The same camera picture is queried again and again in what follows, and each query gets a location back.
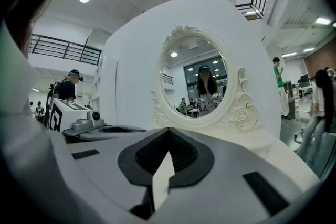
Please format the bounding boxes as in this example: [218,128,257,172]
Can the white desks with monitors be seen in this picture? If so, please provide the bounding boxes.
[296,73,319,100]

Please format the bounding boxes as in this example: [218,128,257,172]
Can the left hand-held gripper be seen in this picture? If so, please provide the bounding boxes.
[48,98,147,142]

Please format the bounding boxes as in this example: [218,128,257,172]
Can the white office chair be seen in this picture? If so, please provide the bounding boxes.
[293,106,316,145]

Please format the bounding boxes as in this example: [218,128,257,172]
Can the oval mirror white ornate frame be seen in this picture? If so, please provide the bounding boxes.
[151,25,260,131]

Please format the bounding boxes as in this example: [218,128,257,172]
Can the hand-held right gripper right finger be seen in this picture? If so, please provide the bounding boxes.
[154,127,321,224]

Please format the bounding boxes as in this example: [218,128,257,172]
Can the white bookshelf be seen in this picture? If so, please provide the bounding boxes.
[91,55,119,114]

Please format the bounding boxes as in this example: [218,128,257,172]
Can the grey cabinet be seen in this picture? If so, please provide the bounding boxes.
[283,80,300,119]

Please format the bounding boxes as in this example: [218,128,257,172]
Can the person's grey garment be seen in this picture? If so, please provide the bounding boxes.
[0,20,71,224]

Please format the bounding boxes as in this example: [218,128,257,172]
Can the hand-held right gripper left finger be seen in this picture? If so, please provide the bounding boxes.
[49,127,170,224]

